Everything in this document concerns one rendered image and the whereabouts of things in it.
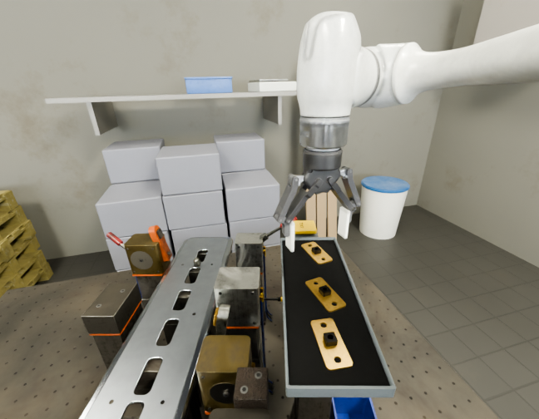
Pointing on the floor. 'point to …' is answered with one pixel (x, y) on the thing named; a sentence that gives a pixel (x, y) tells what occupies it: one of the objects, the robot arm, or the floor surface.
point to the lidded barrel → (382, 205)
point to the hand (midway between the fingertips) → (317, 237)
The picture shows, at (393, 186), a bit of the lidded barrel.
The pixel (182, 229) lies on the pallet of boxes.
